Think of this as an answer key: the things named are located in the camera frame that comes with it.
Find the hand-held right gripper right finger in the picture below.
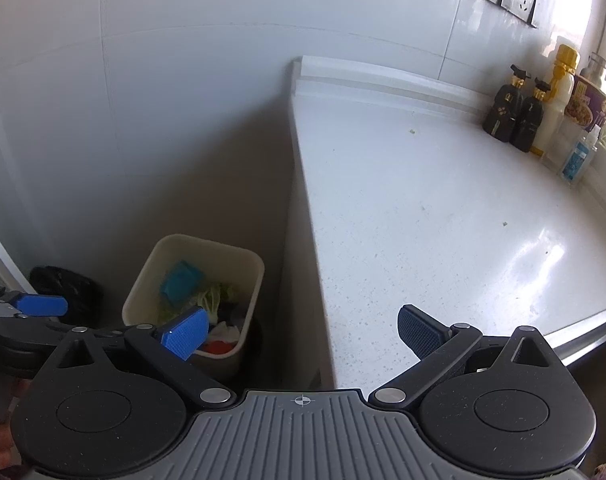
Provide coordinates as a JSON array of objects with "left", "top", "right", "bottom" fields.
[{"left": 369, "top": 304, "right": 568, "bottom": 407}]

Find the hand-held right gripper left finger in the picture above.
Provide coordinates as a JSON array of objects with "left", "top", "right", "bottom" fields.
[{"left": 35, "top": 305, "right": 236, "bottom": 408}]

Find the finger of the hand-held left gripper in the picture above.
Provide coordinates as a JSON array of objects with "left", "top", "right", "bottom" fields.
[
  {"left": 0, "top": 285, "right": 68, "bottom": 318},
  {"left": 43, "top": 322, "right": 134, "bottom": 343}
]

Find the blue plastic cup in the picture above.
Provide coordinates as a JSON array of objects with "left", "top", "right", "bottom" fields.
[{"left": 159, "top": 260, "right": 206, "bottom": 307}]

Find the cream plastic trash bin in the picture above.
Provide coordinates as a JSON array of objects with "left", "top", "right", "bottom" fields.
[{"left": 122, "top": 233, "right": 265, "bottom": 359}]

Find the black plastic bag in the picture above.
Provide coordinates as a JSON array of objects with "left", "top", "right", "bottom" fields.
[{"left": 29, "top": 266, "right": 104, "bottom": 327}]

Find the clear plastic container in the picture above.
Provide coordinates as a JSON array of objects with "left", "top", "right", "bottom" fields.
[{"left": 545, "top": 112, "right": 584, "bottom": 171}]

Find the small blue label spray bottle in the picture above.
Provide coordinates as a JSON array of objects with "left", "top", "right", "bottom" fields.
[{"left": 560, "top": 124, "right": 601, "bottom": 183}]

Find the black bottle with gold cap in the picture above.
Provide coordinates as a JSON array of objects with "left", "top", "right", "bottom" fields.
[
  {"left": 483, "top": 64, "right": 526, "bottom": 143},
  {"left": 510, "top": 78, "right": 551, "bottom": 153}
]

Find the white bottle with yellow cap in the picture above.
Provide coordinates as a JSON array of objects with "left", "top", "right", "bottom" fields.
[{"left": 530, "top": 44, "right": 581, "bottom": 158}]

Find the purple instant noodle cup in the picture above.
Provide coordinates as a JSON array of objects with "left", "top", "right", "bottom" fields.
[{"left": 565, "top": 74, "right": 606, "bottom": 128}]

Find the metal flask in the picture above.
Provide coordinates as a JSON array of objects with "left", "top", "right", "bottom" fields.
[{"left": 580, "top": 52, "right": 606, "bottom": 86}]

